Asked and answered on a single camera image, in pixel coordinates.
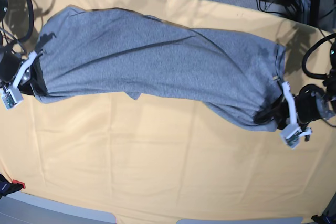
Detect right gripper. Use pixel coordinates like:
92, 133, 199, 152
1, 52, 47, 95

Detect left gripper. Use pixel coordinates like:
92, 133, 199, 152
253, 81, 336, 130

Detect grey t-shirt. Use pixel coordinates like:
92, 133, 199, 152
32, 6, 285, 131

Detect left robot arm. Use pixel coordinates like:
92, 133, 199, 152
249, 31, 335, 132

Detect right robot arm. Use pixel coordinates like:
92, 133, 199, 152
1, 0, 46, 95

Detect black clamp right corner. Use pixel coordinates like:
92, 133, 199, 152
311, 215, 334, 224

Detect red and black clamp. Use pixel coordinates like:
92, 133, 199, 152
0, 174, 26, 198

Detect yellow table cloth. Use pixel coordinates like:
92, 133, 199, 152
1, 0, 335, 223

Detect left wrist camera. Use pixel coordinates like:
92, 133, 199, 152
280, 124, 302, 149

